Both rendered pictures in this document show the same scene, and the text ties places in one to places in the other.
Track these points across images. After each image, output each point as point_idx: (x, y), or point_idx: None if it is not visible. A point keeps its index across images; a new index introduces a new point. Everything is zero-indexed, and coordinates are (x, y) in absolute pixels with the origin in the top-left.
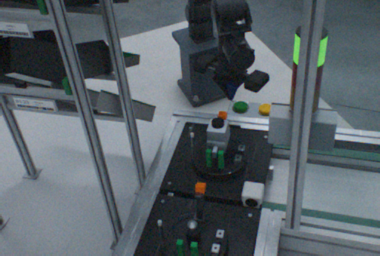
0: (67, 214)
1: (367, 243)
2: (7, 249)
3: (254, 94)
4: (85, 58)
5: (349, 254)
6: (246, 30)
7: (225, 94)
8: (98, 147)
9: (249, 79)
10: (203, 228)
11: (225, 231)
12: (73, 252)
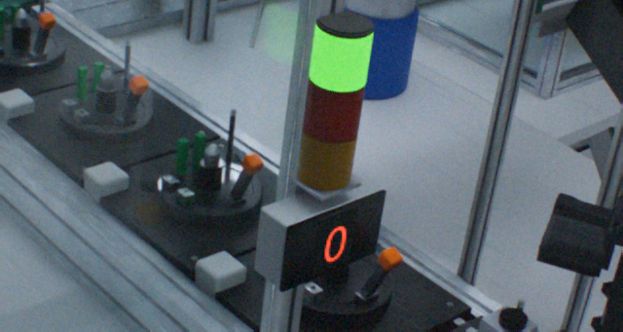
0: (562, 303)
1: None
2: (538, 241)
3: None
4: (608, 37)
5: None
6: (607, 230)
7: None
8: (494, 110)
9: (560, 331)
10: (345, 293)
11: (316, 307)
12: (480, 283)
